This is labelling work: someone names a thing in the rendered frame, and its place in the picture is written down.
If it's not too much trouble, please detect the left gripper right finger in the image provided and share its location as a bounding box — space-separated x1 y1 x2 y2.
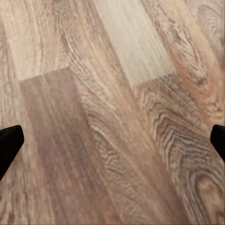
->
210 124 225 162

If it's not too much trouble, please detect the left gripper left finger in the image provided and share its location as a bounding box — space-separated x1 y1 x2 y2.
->
0 125 24 181

